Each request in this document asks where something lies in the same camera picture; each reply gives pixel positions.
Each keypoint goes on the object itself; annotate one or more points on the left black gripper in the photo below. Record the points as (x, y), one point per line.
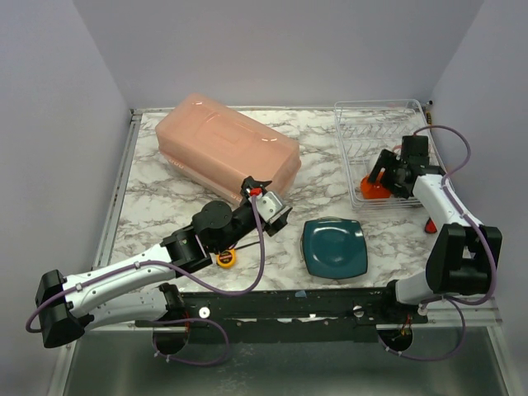
(245, 216)

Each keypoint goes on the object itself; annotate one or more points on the white wire dish rack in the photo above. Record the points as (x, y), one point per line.
(364, 128)

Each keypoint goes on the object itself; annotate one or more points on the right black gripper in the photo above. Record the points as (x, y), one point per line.
(390, 172)

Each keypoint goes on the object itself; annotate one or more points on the pink translucent storage box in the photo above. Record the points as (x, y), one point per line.
(219, 147)

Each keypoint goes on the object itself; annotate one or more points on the black mounting rail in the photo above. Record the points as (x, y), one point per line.
(326, 315)

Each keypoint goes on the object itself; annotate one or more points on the teal square plate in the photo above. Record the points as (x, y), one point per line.
(334, 248)

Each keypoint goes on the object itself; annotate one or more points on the white bowl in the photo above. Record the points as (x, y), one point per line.
(373, 163)

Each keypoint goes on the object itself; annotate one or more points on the red handled tool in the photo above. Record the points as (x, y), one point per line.
(430, 227)

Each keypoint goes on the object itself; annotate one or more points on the yellow tape measure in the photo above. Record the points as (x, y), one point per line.
(229, 257)

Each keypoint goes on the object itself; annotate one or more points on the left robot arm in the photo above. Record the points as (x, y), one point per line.
(140, 287)

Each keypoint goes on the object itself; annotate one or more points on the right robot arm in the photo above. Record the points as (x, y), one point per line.
(463, 260)

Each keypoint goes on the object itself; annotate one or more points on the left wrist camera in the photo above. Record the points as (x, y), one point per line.
(269, 206)

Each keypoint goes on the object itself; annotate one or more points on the orange bowl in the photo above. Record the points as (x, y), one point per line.
(372, 191)

